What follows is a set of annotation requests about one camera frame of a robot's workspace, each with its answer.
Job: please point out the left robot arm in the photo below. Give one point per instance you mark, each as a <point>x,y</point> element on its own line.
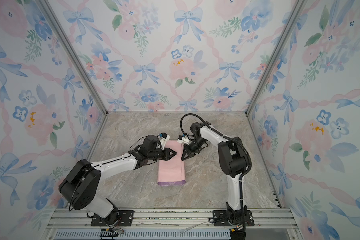
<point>80,186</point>

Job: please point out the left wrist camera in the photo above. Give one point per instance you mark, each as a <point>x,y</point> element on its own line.
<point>163,139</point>

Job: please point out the left aluminium corner post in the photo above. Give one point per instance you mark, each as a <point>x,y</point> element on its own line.
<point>57,27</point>

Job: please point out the aluminium corner post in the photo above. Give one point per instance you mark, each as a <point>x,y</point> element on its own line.
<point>57,27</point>
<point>291,21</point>

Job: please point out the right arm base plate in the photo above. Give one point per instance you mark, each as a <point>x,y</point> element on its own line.
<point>226,218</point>

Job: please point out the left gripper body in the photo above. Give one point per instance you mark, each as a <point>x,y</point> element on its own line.
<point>159,155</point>

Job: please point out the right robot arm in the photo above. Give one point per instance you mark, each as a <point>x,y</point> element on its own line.
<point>234,161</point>

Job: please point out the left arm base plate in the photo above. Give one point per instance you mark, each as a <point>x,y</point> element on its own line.
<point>120,218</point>

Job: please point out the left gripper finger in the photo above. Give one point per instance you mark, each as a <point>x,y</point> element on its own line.
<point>169,157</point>
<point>171,152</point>

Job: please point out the purple wrapping paper sheet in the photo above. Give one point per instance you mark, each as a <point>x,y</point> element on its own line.
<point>172,172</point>

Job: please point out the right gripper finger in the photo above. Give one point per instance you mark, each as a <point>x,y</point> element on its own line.
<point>188,154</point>
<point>182,157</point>

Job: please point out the white slotted cable duct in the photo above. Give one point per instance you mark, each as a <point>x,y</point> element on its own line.
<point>142,234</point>

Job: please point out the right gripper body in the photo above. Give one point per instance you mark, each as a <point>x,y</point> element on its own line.
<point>195,146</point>

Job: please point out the right aluminium corner post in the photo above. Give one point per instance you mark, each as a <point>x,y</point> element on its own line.
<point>291,21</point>

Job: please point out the aluminium front rail frame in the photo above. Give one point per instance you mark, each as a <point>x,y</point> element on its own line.
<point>270,224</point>

